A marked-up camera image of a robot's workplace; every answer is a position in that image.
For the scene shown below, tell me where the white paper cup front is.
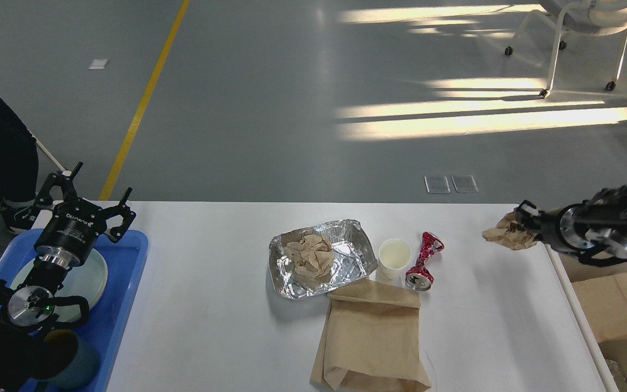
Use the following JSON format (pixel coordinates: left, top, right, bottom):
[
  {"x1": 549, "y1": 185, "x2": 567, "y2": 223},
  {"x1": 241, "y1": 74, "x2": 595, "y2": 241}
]
[{"x1": 377, "y1": 238, "x2": 411, "y2": 280}]

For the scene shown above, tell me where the crumpled brown paper napkin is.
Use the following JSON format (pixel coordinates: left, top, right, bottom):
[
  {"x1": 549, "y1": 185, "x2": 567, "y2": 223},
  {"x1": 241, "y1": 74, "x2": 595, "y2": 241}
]
[{"x1": 284, "y1": 234, "x2": 334, "y2": 279}]

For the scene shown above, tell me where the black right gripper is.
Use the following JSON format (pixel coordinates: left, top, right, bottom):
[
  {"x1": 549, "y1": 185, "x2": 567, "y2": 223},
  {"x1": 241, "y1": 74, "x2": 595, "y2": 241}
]
[{"x1": 513, "y1": 200, "x2": 573, "y2": 254}]

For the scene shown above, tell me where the blue plastic tray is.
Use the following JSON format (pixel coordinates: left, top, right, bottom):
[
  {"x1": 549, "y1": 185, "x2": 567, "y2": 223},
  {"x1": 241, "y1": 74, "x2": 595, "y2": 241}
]
[{"x1": 0, "y1": 229, "x2": 149, "y2": 391}]

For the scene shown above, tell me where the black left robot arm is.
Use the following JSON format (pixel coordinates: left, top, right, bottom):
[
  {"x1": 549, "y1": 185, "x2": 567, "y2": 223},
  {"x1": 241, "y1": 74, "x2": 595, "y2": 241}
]
[{"x1": 0, "y1": 163, "x2": 136, "y2": 391}]

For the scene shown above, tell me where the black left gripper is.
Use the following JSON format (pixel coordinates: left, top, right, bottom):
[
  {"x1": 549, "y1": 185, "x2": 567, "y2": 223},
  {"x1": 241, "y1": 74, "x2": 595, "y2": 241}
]
[{"x1": 33, "y1": 162, "x2": 137, "y2": 268}]

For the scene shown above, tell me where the white chair on casters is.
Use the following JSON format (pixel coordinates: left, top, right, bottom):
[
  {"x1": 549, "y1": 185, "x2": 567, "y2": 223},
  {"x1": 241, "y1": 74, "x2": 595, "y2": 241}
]
[{"x1": 503, "y1": 1, "x2": 627, "y2": 99}]

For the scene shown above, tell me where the crushed red soda can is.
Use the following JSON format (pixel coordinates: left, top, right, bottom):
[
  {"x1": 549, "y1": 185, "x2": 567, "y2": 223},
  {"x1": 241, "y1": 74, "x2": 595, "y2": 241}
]
[{"x1": 404, "y1": 231, "x2": 445, "y2": 292}]

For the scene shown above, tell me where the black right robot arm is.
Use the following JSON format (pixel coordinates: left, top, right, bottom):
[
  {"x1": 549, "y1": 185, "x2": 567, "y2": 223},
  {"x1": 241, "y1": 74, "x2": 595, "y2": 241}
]
[{"x1": 514, "y1": 186, "x2": 627, "y2": 267}]

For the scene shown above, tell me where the large brown paper bag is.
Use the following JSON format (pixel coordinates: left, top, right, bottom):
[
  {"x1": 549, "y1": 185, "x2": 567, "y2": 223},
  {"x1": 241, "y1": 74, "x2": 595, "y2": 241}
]
[{"x1": 310, "y1": 279, "x2": 432, "y2": 391}]

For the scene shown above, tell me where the light green plate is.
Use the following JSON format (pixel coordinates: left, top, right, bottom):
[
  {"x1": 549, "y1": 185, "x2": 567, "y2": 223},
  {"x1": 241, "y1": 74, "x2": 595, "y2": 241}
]
[{"x1": 9, "y1": 249, "x2": 108, "y2": 322}]

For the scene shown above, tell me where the seated person in black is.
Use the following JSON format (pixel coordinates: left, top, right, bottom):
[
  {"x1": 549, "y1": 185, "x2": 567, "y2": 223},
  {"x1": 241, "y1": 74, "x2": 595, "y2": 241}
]
[{"x1": 0, "y1": 98, "x2": 39, "y2": 234}]

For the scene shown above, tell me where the aluminium foil tray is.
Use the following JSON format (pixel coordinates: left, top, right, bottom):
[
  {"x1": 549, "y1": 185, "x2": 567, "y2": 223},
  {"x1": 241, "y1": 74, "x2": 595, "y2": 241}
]
[{"x1": 269, "y1": 220, "x2": 378, "y2": 300}]

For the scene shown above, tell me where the small brown paper bag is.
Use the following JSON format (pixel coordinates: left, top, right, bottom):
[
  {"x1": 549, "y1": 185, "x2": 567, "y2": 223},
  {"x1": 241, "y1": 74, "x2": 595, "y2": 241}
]
[{"x1": 572, "y1": 272, "x2": 627, "y2": 343}]

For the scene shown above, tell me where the small grey floor plate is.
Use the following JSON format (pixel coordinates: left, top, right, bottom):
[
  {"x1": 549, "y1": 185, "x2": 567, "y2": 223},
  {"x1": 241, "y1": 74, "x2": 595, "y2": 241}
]
[{"x1": 425, "y1": 175, "x2": 451, "y2": 194}]

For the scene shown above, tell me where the dark teal mug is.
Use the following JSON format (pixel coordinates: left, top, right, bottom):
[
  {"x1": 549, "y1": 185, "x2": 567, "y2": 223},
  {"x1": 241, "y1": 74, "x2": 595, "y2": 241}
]
[{"x1": 32, "y1": 329, "x2": 100, "y2": 391}]

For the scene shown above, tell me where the white chair leg left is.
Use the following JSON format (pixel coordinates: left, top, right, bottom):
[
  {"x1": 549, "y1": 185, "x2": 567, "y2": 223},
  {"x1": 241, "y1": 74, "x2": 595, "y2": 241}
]
[{"x1": 33, "y1": 136, "x2": 67, "y2": 172}]

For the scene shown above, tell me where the brown paper ball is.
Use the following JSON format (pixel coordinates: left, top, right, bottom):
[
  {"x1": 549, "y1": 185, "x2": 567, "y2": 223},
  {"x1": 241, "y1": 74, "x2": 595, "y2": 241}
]
[{"x1": 481, "y1": 212, "x2": 538, "y2": 250}]

